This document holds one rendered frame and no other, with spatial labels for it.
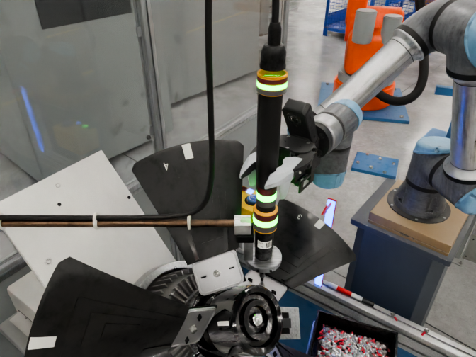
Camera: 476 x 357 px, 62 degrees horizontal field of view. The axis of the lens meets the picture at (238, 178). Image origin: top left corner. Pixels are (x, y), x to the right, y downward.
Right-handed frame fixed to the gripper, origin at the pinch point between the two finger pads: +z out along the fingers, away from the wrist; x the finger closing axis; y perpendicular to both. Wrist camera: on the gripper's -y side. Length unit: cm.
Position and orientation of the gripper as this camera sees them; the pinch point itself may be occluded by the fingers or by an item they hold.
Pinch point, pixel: (257, 174)
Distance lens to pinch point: 62.6
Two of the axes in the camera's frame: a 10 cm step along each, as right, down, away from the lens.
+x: -8.0, -3.4, 5.0
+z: -6.0, 4.4, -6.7
